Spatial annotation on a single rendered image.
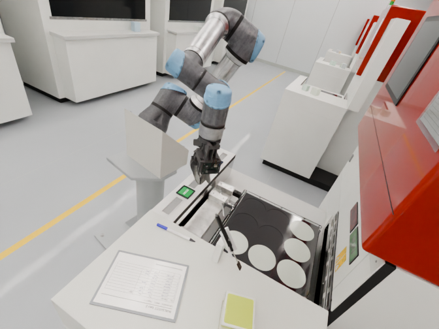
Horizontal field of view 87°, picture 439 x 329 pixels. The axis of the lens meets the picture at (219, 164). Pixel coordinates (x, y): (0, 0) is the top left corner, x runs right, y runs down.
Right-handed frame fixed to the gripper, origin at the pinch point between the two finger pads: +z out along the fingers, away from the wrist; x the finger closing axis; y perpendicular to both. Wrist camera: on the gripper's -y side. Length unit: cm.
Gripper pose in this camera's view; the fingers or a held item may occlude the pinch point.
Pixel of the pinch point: (199, 179)
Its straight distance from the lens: 85.7
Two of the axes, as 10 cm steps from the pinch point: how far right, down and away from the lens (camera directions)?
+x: 9.4, -0.3, 3.5
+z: -1.9, 8.0, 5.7
